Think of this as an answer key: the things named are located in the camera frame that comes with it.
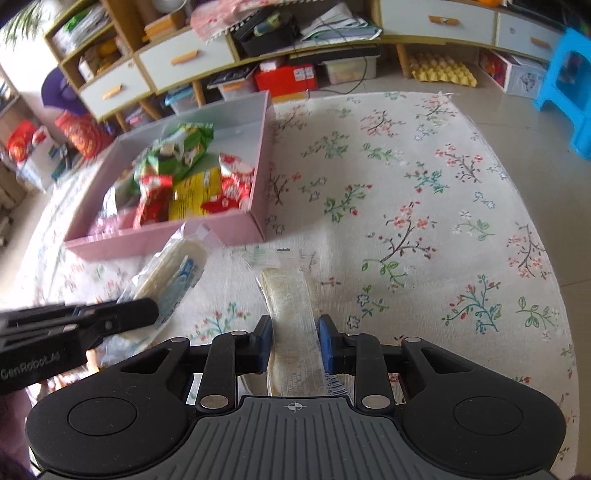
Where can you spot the floral tablecloth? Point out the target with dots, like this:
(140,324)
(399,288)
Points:
(415,207)

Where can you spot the clear cream wafer packet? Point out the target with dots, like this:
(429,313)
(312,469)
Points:
(291,300)

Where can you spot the loose papers pile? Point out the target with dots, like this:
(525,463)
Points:
(341,23)

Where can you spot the black keyboard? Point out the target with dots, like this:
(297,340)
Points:
(231,76)

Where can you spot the blue plastic stool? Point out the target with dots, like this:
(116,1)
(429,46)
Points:
(568,83)

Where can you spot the potted plant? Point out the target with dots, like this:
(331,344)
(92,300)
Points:
(23,14)

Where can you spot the pink cardboard box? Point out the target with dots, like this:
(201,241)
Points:
(161,240)

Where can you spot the white printed carton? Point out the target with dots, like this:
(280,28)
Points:
(517,74)

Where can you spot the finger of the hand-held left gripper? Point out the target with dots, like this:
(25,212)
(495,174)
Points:
(124,314)

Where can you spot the white shopping bag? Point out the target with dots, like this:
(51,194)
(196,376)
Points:
(41,161)

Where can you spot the yellow egg tray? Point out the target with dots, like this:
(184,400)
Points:
(443,69)

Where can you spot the yellow snack packet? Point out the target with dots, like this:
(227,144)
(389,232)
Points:
(194,194)

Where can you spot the blue lid storage box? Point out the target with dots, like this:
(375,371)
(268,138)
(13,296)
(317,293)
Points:
(184,99)

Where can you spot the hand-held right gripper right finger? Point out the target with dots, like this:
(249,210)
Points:
(328,344)

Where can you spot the small clear storage box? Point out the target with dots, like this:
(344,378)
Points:
(137,117)

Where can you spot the green snack packet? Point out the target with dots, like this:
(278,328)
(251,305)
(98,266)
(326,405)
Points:
(194,143)

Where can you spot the red snack packet white print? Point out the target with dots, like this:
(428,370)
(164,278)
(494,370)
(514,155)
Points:
(152,203)
(235,184)

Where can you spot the clear blue label packet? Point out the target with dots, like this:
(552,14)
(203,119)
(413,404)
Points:
(175,277)

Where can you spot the pink floral cloth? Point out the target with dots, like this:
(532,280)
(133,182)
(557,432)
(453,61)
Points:
(217,16)

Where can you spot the red gift bag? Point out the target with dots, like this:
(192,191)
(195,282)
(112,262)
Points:
(21,141)

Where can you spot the purple hat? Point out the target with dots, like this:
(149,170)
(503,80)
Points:
(60,92)

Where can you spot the red box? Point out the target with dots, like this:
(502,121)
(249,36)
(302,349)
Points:
(286,81)

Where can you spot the wooden cabinet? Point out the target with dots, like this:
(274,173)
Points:
(397,50)

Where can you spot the red patterned bag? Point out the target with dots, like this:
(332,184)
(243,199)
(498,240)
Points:
(85,136)

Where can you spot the stacked newspapers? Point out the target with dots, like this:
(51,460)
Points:
(81,32)

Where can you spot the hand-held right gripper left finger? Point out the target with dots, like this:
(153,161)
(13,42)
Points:
(262,344)

